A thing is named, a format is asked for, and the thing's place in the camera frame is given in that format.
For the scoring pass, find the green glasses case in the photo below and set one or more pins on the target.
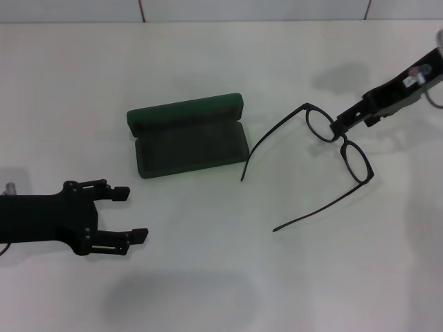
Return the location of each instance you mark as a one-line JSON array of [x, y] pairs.
[[190, 152]]

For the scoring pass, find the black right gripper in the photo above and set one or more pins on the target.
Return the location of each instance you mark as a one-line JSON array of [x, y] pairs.
[[398, 93]]

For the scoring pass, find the black glasses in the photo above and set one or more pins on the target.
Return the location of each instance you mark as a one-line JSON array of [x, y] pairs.
[[370, 174]]

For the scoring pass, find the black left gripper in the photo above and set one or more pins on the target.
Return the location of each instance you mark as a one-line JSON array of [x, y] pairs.
[[38, 218]]

